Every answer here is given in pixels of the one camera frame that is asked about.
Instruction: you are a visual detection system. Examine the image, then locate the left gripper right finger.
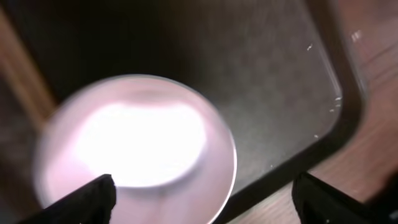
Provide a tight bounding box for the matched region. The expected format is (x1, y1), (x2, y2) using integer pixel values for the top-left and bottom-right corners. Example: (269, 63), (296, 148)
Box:
(292, 173), (397, 224)

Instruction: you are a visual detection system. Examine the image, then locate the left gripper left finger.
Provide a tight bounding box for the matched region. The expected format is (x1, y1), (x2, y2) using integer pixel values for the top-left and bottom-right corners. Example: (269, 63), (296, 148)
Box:
(18, 174), (116, 224)

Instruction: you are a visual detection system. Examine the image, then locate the pink plate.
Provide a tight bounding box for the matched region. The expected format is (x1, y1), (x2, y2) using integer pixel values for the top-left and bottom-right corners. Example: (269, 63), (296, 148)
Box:
(32, 75), (237, 224)

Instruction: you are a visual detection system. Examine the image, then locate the wooden chopstick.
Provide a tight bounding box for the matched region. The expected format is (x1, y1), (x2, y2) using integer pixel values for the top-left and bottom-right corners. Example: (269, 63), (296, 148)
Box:
(1, 9), (57, 131)

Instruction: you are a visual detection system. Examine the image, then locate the dark brown serving tray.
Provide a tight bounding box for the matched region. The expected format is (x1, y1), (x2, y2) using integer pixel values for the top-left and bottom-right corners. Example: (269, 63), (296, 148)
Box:
(1, 0), (364, 223)

